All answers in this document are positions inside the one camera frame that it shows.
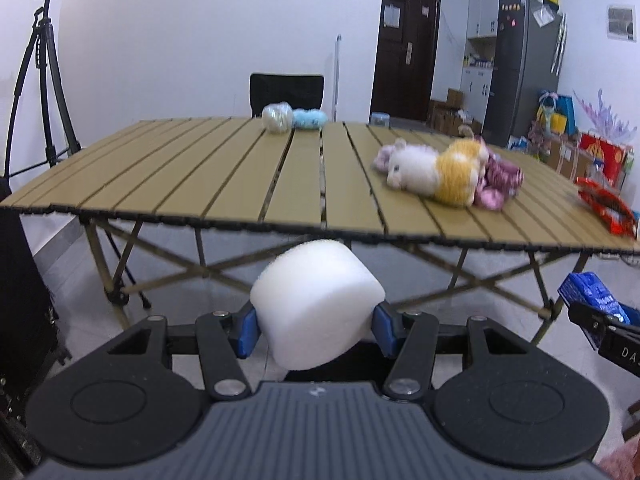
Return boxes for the large cardboard box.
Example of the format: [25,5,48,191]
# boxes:
[545,132,601,181]

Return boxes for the black folding chair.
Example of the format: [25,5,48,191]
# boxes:
[249,73,326,121]

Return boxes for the black suitcase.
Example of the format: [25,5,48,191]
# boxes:
[0,175,69,411]

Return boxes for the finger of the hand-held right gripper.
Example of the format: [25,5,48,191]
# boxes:
[567,301,632,349]

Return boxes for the grey refrigerator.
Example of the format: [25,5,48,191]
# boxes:
[482,0,569,149]

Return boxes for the white upper cabinet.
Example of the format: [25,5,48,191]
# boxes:
[467,0,514,39]

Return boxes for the blue plush toy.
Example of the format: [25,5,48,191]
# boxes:
[291,108,329,131]

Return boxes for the red snack bag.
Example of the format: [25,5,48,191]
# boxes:
[574,176,640,236]

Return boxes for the white lower cabinet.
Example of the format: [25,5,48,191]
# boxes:
[460,67,494,111]

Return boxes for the blue and white carton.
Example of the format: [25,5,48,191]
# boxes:
[557,271,632,326]

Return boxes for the white cabinet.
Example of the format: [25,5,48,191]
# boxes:
[460,67,494,111]
[467,0,514,39]

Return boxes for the clear plastic bag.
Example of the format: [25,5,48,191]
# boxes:
[262,102,295,135]

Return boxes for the blue gift bag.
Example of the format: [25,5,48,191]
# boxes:
[537,91,576,134]

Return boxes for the tan slatted folding table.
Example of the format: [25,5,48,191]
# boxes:
[0,116,640,349]

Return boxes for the stack of small cardboard boxes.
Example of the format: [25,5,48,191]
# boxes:
[427,89,484,136]

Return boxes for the dark brown door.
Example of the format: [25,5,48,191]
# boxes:
[371,0,444,121]

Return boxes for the red gift box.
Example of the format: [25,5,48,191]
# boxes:
[577,132,632,186]

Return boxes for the mauve pink cloth bundle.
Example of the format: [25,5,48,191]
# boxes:
[472,152,525,211]

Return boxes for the purple coral wall decal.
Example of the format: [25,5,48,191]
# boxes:
[572,89,640,141]

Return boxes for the yellow plush toy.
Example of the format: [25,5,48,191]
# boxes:
[433,137,491,209]

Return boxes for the white foam cylinder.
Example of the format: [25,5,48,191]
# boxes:
[249,239,386,372]

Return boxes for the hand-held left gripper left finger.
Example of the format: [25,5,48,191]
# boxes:
[107,302,259,404]

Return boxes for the person's pink fleece right leg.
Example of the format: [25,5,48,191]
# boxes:
[599,439,640,480]

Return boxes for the white plush toy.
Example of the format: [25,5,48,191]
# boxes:
[373,139,444,196]

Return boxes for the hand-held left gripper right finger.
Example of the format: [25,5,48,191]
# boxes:
[371,300,534,404]

